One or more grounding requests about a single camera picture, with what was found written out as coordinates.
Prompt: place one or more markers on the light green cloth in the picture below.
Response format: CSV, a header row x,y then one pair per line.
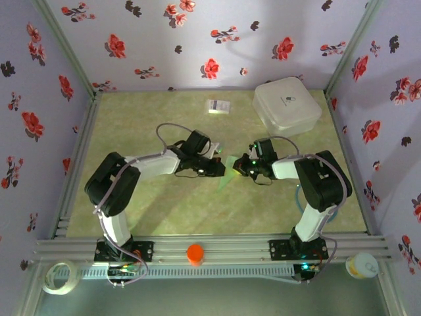
x,y
228,174

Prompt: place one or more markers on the small white packet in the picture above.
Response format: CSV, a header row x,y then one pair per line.
x,y
218,106

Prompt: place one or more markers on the aluminium mounting rail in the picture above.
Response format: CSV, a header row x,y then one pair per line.
x,y
230,247

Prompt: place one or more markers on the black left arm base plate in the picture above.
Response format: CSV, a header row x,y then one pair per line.
x,y
144,251

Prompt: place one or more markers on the clear tape roll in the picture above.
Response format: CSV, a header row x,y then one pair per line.
x,y
49,286

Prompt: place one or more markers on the aluminium corner post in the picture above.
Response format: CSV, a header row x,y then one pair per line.
x,y
65,46
353,46

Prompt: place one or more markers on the white yellow jar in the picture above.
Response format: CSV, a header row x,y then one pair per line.
x,y
361,266

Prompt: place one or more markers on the orange cylinder cap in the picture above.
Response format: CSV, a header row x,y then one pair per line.
x,y
195,254

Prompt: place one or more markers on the aluminium side rail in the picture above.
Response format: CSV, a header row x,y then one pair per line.
x,y
77,158
348,158

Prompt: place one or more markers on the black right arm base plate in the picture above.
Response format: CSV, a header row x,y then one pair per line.
x,y
279,250

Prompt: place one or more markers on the white plastic lidded box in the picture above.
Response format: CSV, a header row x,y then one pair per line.
x,y
286,105

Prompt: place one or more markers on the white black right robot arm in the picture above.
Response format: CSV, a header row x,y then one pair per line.
x,y
309,224

